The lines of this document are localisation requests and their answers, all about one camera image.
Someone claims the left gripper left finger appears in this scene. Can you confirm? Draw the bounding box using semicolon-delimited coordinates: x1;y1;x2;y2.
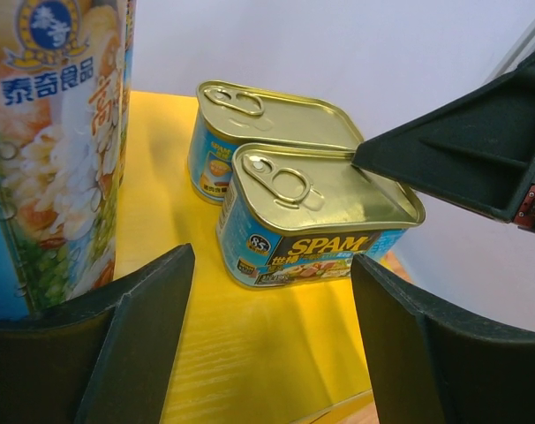
0;244;195;423

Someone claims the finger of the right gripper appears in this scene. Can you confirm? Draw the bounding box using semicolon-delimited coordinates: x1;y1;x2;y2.
352;52;535;223

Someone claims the gold rectangular tin can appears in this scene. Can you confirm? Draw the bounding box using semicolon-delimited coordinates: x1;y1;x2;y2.
216;143;426;288

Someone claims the yellow wooden box counter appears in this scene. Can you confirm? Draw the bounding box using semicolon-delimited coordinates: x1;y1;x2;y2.
115;91;378;423

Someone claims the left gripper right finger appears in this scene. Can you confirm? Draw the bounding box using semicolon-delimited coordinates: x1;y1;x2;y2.
350;254;535;423

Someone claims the gold oval tin can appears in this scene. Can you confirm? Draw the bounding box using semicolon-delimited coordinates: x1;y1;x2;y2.
188;80;364;204

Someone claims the colourful tall can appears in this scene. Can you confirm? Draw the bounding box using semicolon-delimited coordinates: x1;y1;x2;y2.
0;0;136;320

